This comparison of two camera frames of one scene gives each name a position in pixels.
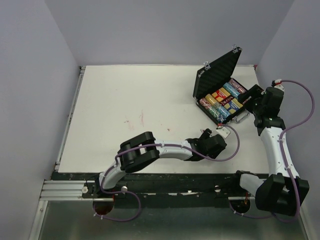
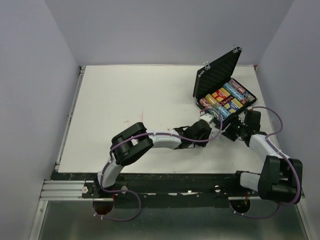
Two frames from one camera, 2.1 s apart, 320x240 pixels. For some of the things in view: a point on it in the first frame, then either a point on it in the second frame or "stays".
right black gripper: (261, 95) to (229, 133)
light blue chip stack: (223, 111) stays
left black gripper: (205, 136) to (205, 136)
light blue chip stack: (233, 91) stays
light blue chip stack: (233, 91) stays
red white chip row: (205, 103) stays
